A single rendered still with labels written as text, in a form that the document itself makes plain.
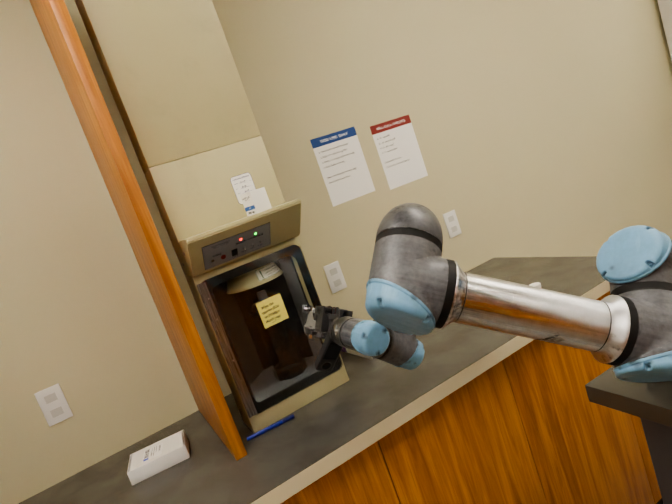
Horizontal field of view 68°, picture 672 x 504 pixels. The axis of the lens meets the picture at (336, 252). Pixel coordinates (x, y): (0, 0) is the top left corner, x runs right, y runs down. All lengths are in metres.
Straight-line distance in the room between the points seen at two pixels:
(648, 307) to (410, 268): 0.39
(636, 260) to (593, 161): 2.10
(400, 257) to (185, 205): 0.73
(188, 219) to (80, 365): 0.67
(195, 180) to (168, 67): 0.30
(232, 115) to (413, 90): 1.06
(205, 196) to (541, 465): 1.26
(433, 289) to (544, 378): 0.93
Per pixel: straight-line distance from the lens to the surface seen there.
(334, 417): 1.39
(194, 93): 1.45
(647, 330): 0.92
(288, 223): 1.38
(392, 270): 0.80
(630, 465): 2.08
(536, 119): 2.77
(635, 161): 3.35
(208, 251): 1.30
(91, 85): 1.32
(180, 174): 1.39
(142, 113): 1.41
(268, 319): 1.42
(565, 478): 1.84
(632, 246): 1.00
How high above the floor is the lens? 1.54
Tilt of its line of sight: 8 degrees down
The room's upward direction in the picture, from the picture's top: 19 degrees counter-clockwise
